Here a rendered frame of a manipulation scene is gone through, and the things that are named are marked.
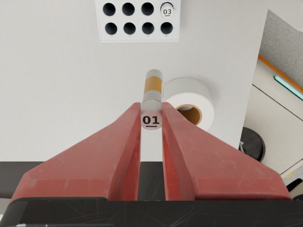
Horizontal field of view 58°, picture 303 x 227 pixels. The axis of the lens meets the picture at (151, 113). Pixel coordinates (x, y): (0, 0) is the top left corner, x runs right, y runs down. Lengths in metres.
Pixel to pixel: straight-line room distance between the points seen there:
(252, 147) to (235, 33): 0.83
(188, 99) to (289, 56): 0.99
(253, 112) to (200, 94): 0.70
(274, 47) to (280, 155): 0.43
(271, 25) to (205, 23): 0.88
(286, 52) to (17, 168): 1.06
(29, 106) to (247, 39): 0.30
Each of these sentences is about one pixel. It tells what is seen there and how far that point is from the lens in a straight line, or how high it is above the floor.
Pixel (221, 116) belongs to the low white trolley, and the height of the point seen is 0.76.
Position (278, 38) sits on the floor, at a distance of 1.24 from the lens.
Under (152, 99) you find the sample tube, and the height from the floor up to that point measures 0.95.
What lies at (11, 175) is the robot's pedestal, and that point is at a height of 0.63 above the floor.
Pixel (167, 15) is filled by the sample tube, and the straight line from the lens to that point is 0.28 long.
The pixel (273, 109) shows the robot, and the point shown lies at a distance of 1.04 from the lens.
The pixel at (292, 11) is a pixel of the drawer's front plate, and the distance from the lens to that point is 0.19.
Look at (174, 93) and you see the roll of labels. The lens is 0.33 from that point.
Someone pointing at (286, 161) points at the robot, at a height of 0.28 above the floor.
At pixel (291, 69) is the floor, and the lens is 1.32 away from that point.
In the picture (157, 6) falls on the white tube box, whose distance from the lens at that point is 0.29.
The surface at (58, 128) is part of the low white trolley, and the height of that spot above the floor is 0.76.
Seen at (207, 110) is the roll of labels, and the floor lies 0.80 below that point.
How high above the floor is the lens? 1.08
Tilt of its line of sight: 56 degrees down
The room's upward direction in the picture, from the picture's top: 178 degrees counter-clockwise
